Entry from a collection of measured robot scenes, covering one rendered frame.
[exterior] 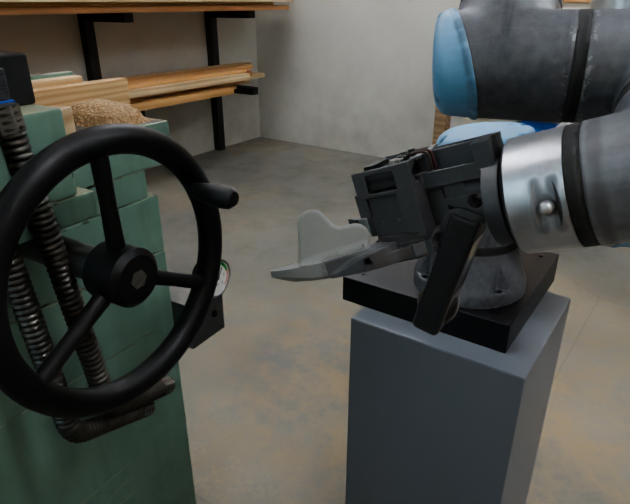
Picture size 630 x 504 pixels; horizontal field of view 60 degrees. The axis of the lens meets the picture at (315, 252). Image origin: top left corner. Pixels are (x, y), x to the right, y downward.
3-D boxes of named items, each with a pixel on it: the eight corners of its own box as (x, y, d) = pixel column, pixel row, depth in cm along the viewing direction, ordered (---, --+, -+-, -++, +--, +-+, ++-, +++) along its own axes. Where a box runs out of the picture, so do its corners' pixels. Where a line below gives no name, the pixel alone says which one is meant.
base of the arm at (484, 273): (431, 251, 109) (435, 204, 105) (532, 269, 101) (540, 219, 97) (398, 293, 94) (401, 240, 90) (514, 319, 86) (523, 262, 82)
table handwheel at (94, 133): (130, 466, 58) (-107, 335, 36) (15, 400, 67) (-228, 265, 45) (263, 250, 71) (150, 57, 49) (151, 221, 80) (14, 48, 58)
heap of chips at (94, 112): (107, 130, 72) (104, 109, 71) (47, 121, 78) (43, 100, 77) (156, 120, 79) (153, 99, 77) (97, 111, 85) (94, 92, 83)
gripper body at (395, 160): (380, 157, 52) (510, 125, 45) (404, 242, 54) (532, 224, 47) (341, 177, 46) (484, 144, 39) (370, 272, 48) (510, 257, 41)
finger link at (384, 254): (320, 251, 49) (413, 221, 49) (326, 269, 49) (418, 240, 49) (324, 263, 44) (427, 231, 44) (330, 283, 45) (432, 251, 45)
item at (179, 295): (194, 350, 89) (190, 307, 86) (141, 329, 95) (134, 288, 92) (227, 326, 96) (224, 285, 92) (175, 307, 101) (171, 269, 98)
